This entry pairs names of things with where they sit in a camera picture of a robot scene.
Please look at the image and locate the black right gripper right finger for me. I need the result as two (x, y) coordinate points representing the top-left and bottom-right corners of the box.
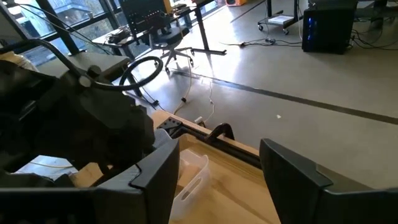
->
(259, 138), (398, 224)

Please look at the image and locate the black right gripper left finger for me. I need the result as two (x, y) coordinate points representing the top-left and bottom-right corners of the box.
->
(0, 138), (181, 224)

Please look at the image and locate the white printed sheet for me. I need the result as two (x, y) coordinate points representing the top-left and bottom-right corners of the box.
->
(14, 154), (79, 182)

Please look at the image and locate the clear plastic bin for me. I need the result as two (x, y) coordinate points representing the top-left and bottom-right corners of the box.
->
(154, 129), (211, 222)

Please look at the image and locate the black office chair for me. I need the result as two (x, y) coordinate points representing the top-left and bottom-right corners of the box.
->
(119, 0), (195, 74)

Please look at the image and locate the black standing desk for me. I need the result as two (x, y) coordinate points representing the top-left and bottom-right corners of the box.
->
(91, 0), (228, 62)

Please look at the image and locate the black computer tower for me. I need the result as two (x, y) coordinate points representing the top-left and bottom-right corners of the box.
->
(302, 5), (357, 55)

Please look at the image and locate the wheeled metal cart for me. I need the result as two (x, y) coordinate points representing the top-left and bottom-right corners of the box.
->
(257, 0), (301, 35)

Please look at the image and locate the black table frame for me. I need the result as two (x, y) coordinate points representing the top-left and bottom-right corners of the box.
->
(157, 116), (262, 169)

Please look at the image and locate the black left camera cable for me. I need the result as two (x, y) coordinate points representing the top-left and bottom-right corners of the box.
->
(0, 39), (164, 92)

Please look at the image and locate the white floor cable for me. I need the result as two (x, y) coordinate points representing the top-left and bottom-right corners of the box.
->
(198, 77), (216, 124)

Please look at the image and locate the black floor cable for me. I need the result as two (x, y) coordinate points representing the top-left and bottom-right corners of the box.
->
(220, 36), (304, 48)

